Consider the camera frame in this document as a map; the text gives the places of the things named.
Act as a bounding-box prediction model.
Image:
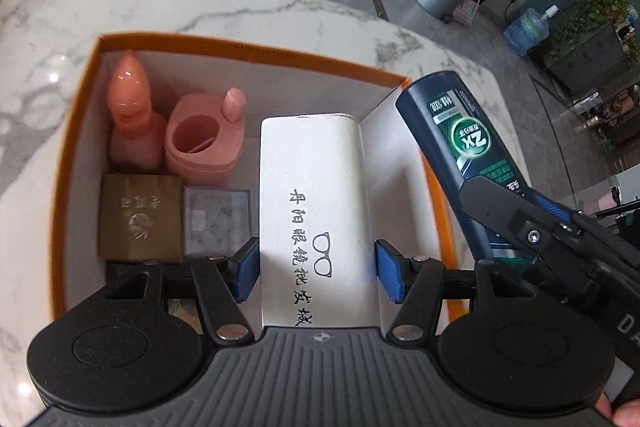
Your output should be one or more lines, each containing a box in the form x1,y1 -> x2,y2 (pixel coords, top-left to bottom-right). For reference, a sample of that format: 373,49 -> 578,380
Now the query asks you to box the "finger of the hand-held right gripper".
527,190 -> 640,253
460,176 -> 591,273

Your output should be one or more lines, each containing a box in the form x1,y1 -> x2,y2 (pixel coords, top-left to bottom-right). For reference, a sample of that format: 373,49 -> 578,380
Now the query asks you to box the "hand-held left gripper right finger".
375,239 -> 531,342

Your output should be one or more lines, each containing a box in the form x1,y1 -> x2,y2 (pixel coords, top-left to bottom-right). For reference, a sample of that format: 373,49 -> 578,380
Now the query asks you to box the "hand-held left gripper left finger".
107,237 -> 261,343

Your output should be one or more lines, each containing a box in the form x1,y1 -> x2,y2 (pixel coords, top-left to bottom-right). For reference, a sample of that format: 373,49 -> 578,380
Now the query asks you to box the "grey clear square case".
182,187 -> 252,258

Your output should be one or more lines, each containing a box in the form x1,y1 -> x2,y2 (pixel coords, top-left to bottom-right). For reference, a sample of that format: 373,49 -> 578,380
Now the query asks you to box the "dark blue shampoo bottle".
395,71 -> 538,265

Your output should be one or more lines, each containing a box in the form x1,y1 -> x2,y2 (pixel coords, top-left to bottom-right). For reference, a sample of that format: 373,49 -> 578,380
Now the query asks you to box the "orange-rimmed white box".
49,33 -> 460,325

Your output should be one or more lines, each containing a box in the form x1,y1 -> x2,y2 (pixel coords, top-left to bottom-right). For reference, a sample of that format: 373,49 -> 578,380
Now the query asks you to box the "brown box with gold emblem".
97,173 -> 185,264

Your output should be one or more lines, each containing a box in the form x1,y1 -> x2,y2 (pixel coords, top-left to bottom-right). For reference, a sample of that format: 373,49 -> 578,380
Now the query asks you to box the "white glasses case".
259,113 -> 381,330

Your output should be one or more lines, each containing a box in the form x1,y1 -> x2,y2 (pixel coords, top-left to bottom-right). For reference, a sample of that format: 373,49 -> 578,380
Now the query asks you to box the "person's right hand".
595,393 -> 640,427

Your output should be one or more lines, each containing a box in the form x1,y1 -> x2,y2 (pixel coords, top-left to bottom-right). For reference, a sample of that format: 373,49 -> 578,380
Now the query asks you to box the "cluttered low shelf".
570,87 -> 640,152

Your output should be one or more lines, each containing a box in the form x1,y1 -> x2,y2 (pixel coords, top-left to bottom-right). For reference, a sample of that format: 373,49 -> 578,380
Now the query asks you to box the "pink cup with peg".
165,88 -> 247,188

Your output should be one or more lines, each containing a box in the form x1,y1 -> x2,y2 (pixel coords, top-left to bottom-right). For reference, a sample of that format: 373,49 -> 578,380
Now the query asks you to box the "dark grey cabinet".
540,24 -> 628,90

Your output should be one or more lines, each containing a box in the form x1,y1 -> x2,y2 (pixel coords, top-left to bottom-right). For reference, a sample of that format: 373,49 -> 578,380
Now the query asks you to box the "pink pointed bottle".
107,48 -> 168,172

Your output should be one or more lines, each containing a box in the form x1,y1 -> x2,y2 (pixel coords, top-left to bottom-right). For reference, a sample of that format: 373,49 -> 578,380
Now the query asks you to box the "blue water jug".
502,4 -> 558,58

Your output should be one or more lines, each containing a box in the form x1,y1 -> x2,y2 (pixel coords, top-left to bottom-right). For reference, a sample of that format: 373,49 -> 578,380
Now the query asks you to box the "leafy green plant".
550,0 -> 638,62

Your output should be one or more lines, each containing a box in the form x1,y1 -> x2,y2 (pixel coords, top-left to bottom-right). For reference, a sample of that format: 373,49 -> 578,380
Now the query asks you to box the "pink woven basket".
452,0 -> 482,26

